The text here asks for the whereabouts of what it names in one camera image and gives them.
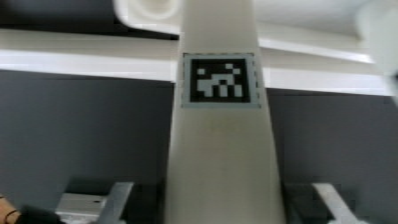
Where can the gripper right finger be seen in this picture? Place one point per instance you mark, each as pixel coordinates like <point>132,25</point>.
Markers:
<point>315,205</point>

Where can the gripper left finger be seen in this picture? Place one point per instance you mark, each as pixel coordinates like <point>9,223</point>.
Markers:
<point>94,209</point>

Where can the white desk leg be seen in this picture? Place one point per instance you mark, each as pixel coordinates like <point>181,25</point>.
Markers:
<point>222,184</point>
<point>377,27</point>

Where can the white desk top tray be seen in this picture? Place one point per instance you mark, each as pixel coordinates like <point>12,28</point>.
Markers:
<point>307,26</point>

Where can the human hand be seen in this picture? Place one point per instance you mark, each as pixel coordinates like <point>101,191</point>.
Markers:
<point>9,213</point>

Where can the white L-shaped obstacle fence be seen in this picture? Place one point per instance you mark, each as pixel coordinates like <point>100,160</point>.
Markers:
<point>137,58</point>

